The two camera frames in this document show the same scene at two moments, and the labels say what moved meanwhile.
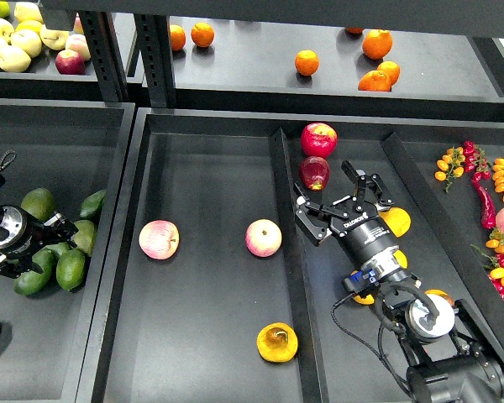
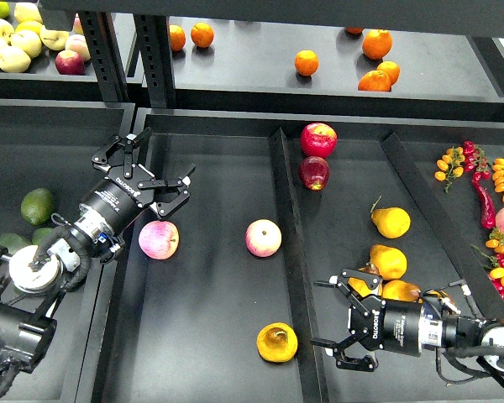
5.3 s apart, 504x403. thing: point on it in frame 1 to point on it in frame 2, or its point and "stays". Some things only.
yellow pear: x=277 y=342 stays
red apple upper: x=318 y=139 stays
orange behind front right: x=391 y=69 stays
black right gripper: x=359 y=228 to x=399 y=326
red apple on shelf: x=70 y=62 stays
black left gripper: x=26 y=235 to x=127 y=189
